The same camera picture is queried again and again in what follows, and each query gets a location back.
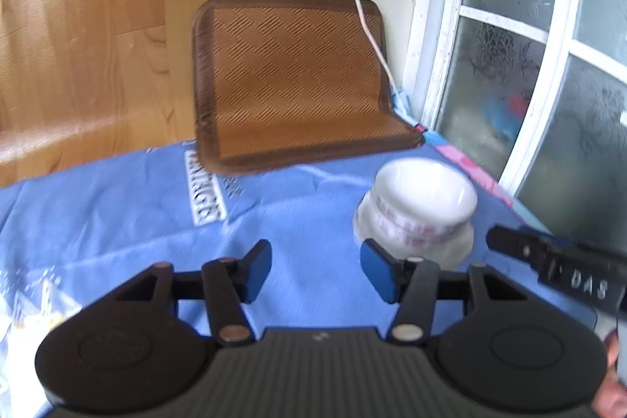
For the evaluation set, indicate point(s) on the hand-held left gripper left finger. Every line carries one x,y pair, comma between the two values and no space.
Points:
257,268

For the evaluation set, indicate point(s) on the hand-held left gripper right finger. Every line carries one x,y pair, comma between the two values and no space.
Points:
377,271

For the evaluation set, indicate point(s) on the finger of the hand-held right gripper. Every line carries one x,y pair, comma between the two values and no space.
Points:
514,249

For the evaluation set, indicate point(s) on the white floral bowl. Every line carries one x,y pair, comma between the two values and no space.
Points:
392,224
441,251
426,188

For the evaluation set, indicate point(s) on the person's right hand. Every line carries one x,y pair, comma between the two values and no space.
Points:
612,398

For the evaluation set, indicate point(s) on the pink printed bedsheet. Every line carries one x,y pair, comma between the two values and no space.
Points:
470,166

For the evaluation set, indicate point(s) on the blue printed cloth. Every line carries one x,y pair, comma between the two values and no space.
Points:
122,212

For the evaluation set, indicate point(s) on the light blue cloth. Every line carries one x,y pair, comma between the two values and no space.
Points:
402,107

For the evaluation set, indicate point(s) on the brown woven mat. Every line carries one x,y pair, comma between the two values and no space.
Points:
294,85

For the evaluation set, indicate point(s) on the white framed frosted window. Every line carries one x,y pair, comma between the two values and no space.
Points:
514,31

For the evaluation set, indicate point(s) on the wood-pattern wall sheet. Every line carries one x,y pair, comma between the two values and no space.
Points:
98,31

